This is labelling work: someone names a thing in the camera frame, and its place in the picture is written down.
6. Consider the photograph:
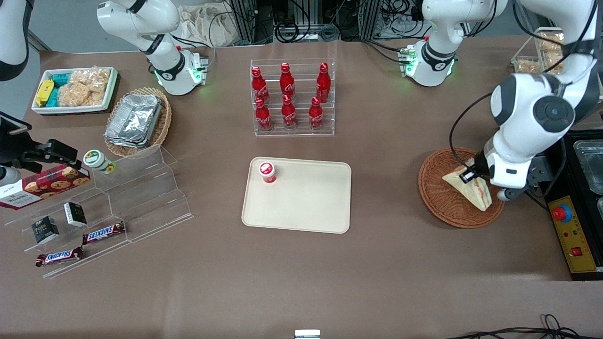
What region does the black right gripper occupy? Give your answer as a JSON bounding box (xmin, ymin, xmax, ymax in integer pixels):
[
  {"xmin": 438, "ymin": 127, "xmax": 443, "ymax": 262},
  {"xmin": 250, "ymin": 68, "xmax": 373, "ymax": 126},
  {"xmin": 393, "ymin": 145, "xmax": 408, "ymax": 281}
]
[{"xmin": 0, "ymin": 112, "xmax": 79, "ymax": 174}]

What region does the yellow snack pack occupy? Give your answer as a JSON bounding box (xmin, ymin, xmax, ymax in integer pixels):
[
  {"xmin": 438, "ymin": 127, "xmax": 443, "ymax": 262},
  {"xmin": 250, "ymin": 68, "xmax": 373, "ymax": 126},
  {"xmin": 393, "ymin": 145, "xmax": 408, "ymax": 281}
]
[{"xmin": 35, "ymin": 79, "xmax": 55, "ymax": 107}]

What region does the yellow machine control panel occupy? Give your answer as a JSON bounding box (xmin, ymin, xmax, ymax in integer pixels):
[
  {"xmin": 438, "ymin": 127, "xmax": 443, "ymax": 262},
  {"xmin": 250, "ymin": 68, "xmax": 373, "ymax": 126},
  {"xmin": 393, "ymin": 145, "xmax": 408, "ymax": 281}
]
[{"xmin": 548, "ymin": 195, "xmax": 601, "ymax": 274}]

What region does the oval tan wicker basket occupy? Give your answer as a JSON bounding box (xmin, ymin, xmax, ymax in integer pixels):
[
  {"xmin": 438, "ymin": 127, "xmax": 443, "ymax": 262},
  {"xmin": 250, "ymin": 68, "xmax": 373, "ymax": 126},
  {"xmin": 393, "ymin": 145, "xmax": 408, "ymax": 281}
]
[{"xmin": 104, "ymin": 87, "xmax": 172, "ymax": 158}]

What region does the round brown wicker basket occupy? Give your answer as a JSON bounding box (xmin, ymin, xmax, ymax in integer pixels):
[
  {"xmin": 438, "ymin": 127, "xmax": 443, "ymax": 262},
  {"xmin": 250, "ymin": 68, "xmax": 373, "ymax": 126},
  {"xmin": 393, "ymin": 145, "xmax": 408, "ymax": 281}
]
[{"xmin": 418, "ymin": 147, "xmax": 505, "ymax": 229}]

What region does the clear rice cracker bag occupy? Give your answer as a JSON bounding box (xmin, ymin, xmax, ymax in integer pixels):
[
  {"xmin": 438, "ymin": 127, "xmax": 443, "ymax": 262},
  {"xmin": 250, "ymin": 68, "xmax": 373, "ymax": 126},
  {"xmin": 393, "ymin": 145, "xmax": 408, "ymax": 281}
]
[
  {"xmin": 516, "ymin": 59, "xmax": 542, "ymax": 75},
  {"xmin": 71, "ymin": 67, "xmax": 111, "ymax": 92},
  {"xmin": 57, "ymin": 82, "xmax": 106, "ymax": 107},
  {"xmin": 537, "ymin": 32, "xmax": 565, "ymax": 73}
]

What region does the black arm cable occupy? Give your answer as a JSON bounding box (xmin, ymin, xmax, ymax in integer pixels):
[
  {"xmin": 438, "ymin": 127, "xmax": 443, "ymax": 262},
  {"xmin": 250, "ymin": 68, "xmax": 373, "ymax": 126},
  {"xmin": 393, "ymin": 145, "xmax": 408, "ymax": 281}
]
[{"xmin": 449, "ymin": 92, "xmax": 493, "ymax": 165}]

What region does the foil container stack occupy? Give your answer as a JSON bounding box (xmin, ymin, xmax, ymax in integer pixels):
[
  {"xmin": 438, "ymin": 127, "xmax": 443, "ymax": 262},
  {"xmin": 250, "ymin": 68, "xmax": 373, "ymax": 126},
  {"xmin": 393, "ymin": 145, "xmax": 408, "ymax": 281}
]
[{"xmin": 105, "ymin": 93, "xmax": 163, "ymax": 149}]

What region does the white rectangular snack bin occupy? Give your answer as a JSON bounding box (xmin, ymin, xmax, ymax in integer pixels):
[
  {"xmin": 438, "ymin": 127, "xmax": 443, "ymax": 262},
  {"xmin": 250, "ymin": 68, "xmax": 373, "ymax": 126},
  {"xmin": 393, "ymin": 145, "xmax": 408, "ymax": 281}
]
[{"xmin": 31, "ymin": 66, "xmax": 119, "ymax": 116}]

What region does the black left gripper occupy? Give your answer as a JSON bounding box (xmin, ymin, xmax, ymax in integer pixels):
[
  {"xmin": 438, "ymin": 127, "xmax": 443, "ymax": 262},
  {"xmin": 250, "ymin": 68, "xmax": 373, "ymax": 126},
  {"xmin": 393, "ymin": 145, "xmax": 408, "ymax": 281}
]
[{"xmin": 459, "ymin": 147, "xmax": 491, "ymax": 184}]

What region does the black floor cable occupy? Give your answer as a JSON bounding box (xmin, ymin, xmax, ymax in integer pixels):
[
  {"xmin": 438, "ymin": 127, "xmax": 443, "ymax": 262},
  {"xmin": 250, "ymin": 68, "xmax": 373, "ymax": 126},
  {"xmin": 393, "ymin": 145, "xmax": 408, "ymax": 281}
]
[{"xmin": 445, "ymin": 314, "xmax": 603, "ymax": 339}]

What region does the triangle sandwich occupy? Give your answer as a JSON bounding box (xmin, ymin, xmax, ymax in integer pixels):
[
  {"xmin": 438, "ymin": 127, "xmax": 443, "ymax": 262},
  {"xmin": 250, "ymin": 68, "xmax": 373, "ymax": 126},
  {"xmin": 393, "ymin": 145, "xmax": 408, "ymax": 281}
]
[{"xmin": 442, "ymin": 165, "xmax": 493, "ymax": 211}]

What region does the small black box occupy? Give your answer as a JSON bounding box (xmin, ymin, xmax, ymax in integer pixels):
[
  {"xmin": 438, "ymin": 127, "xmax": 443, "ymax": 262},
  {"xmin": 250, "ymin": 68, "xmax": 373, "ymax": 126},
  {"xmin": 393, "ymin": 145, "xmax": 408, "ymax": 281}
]
[
  {"xmin": 64, "ymin": 202, "xmax": 88, "ymax": 227},
  {"xmin": 31, "ymin": 216, "xmax": 60, "ymax": 244}
]

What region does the aluminium frame post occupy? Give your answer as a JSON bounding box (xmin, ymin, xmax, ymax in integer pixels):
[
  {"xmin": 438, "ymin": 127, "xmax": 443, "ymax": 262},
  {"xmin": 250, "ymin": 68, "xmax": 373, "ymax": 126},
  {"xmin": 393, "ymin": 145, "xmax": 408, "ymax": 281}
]
[
  {"xmin": 360, "ymin": 0, "xmax": 381, "ymax": 40},
  {"xmin": 228, "ymin": 0, "xmax": 257, "ymax": 44}
]

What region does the green lid yogurt cup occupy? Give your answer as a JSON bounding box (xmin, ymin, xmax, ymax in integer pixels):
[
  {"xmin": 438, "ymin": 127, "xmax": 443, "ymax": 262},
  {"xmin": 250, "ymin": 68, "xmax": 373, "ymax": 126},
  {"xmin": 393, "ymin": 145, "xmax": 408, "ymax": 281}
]
[{"xmin": 83, "ymin": 149, "xmax": 117, "ymax": 174}]

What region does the cream plastic tray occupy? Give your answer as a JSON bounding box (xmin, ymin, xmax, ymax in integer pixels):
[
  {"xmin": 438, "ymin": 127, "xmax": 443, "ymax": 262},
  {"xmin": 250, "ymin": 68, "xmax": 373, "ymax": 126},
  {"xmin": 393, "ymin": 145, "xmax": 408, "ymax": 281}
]
[{"xmin": 241, "ymin": 157, "xmax": 352, "ymax": 234}]

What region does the red cola bottle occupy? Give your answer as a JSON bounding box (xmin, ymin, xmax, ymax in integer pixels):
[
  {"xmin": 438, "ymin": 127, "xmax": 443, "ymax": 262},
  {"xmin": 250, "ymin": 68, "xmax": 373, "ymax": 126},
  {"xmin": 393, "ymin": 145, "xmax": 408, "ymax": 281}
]
[
  {"xmin": 279, "ymin": 63, "xmax": 296, "ymax": 99},
  {"xmin": 251, "ymin": 66, "xmax": 270, "ymax": 105},
  {"xmin": 316, "ymin": 62, "xmax": 331, "ymax": 103},
  {"xmin": 254, "ymin": 97, "xmax": 274, "ymax": 131},
  {"xmin": 309, "ymin": 97, "xmax": 326, "ymax": 130},
  {"xmin": 281, "ymin": 95, "xmax": 299, "ymax": 130}
]

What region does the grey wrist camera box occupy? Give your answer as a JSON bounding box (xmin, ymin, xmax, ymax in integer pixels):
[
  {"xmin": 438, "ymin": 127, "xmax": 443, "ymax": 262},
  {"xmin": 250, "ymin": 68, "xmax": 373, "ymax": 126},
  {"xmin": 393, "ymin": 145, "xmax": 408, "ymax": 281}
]
[{"xmin": 497, "ymin": 186, "xmax": 530, "ymax": 202}]

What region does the grey metal machine handle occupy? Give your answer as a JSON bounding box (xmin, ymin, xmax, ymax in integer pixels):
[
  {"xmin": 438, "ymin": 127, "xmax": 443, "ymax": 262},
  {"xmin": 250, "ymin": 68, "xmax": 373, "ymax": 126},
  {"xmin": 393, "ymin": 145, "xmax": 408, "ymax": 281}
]
[{"xmin": 529, "ymin": 155, "xmax": 554, "ymax": 188}]

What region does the white wire basket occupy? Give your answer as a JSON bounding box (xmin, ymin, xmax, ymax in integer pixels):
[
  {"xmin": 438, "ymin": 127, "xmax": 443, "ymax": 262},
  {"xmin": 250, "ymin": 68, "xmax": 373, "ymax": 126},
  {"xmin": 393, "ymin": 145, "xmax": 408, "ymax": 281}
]
[{"xmin": 511, "ymin": 27, "xmax": 566, "ymax": 76}]

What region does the clear acrylic bottle rack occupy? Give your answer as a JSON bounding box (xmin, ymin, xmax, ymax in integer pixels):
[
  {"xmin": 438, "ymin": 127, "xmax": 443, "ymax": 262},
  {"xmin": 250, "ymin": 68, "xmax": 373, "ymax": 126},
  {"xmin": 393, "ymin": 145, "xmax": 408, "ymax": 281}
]
[{"xmin": 250, "ymin": 57, "xmax": 336, "ymax": 137}]

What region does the black base cable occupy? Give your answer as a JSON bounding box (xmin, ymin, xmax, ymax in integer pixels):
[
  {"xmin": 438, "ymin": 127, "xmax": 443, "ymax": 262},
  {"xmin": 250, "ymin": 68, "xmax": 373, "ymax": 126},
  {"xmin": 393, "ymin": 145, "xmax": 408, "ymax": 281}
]
[{"xmin": 363, "ymin": 40, "xmax": 408, "ymax": 64}]

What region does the beige cloth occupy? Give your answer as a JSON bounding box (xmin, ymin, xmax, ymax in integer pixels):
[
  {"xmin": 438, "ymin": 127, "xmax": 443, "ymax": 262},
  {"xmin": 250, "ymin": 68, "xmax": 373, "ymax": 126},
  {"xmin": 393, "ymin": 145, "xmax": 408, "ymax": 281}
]
[{"xmin": 177, "ymin": 4, "xmax": 236, "ymax": 47}]

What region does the clear acrylic stepped display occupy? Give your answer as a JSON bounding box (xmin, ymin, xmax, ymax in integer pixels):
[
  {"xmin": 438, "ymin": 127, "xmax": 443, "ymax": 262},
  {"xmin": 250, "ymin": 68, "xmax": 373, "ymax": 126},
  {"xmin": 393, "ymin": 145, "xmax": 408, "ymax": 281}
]
[{"xmin": 4, "ymin": 145, "xmax": 194, "ymax": 279}]

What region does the red lid cup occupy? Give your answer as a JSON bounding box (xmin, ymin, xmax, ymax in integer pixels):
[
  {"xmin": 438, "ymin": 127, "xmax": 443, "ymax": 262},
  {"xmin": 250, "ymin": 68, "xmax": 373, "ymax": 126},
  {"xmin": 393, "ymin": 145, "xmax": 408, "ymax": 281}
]
[{"xmin": 258, "ymin": 161, "xmax": 277, "ymax": 185}]

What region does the black sealing machine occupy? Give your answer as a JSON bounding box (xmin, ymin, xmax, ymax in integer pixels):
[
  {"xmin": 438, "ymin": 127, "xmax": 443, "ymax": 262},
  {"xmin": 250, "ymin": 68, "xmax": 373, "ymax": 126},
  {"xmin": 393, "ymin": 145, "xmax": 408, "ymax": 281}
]
[{"xmin": 528, "ymin": 127, "xmax": 603, "ymax": 282}]

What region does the brown Snickers bar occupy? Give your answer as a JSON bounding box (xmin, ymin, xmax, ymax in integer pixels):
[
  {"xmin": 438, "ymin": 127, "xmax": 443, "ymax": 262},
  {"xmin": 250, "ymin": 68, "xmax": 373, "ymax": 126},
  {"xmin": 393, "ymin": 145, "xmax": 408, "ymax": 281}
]
[
  {"xmin": 36, "ymin": 246, "xmax": 84, "ymax": 267},
  {"xmin": 82, "ymin": 221, "xmax": 126, "ymax": 245}
]

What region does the clear plastic food container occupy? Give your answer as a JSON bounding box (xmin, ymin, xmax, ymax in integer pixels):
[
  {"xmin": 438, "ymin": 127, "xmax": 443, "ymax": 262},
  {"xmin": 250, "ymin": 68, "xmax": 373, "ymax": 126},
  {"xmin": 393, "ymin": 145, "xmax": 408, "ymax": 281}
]
[{"xmin": 572, "ymin": 140, "xmax": 603, "ymax": 196}]

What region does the red tartan cookie box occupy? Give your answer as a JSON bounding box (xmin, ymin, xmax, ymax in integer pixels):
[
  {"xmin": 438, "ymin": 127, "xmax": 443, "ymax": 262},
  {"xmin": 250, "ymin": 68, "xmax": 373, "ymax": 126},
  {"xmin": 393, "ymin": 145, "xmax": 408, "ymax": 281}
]
[{"xmin": 0, "ymin": 165, "xmax": 91, "ymax": 210}]

